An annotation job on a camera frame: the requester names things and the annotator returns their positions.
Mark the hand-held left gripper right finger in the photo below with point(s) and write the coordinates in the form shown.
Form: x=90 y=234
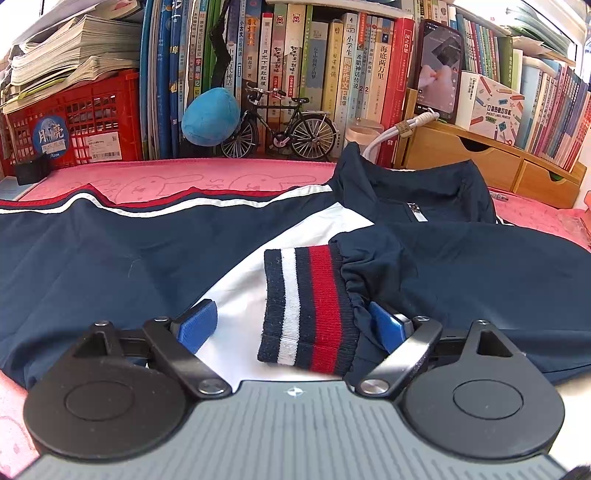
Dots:
x=385 y=330

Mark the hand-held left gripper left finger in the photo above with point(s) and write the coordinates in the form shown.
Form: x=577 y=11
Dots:
x=198 y=323

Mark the navy white jacket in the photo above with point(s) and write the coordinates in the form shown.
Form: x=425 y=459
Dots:
x=115 y=258

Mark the pen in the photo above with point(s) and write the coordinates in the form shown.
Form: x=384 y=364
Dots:
x=499 y=197

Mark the wooden drawer organizer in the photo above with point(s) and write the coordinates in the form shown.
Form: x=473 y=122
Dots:
x=443 y=152

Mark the blue plush ball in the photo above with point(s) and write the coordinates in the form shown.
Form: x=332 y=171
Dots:
x=207 y=117

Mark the red plastic crate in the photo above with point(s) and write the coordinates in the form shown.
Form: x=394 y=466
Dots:
x=131 y=120

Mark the small black box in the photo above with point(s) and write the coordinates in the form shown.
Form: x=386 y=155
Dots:
x=32 y=171

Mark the blue notebook on table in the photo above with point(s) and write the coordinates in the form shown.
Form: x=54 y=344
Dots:
x=14 y=189

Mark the round blue sign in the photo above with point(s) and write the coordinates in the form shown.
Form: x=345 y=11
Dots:
x=51 y=136

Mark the white illustrated cardboard box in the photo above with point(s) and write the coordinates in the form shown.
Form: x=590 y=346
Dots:
x=494 y=110

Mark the model bicycle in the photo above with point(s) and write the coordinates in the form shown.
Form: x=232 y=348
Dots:
x=300 y=100

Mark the row of tall blue books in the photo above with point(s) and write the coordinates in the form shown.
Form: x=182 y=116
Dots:
x=161 y=69

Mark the smartphone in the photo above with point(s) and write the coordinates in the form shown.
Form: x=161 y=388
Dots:
x=438 y=69

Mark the row of colourful books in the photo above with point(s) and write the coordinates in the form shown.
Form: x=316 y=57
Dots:
x=323 y=69

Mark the stack of workbooks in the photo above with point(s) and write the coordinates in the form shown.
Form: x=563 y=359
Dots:
x=74 y=46

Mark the stack of pale folded papers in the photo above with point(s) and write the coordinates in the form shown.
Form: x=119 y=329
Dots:
x=535 y=27

